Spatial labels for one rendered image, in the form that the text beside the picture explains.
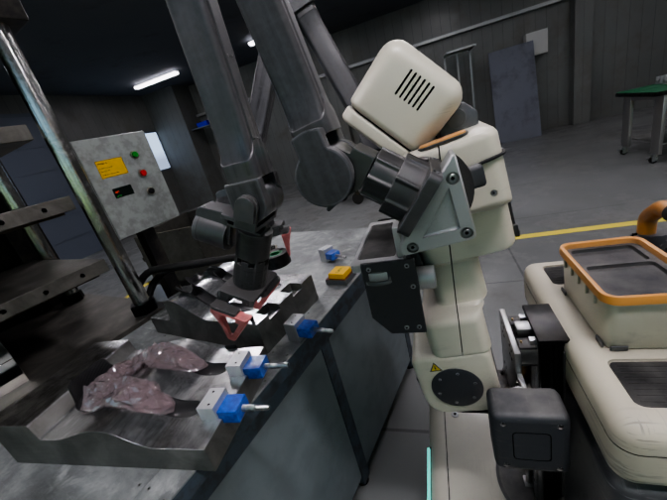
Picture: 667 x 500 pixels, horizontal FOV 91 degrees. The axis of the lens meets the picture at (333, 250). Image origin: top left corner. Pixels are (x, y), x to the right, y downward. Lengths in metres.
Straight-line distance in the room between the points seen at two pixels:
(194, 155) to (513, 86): 8.08
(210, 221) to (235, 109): 0.18
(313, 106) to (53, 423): 0.81
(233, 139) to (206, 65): 0.09
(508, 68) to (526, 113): 1.00
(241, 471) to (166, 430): 0.23
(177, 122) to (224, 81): 9.93
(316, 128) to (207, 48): 0.18
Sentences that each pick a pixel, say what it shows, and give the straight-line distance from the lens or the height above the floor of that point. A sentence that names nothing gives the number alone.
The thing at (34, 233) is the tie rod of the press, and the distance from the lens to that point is 2.09.
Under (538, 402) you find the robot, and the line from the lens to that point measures 0.75.
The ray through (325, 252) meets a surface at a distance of 1.28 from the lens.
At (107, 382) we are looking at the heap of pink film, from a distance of 0.92.
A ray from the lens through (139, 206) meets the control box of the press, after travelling 1.66.
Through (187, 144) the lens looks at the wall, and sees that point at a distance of 10.36.
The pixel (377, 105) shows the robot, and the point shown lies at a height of 1.30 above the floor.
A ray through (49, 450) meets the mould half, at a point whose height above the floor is 0.84.
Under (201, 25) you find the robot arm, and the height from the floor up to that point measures 1.44.
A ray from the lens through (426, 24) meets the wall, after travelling 8.95.
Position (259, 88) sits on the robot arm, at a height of 1.42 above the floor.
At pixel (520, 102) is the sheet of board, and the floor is 0.73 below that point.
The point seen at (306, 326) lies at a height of 0.84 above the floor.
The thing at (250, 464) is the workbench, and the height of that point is 0.63.
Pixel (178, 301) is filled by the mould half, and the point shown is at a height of 0.93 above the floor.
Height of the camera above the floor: 1.30
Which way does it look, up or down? 21 degrees down
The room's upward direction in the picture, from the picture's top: 15 degrees counter-clockwise
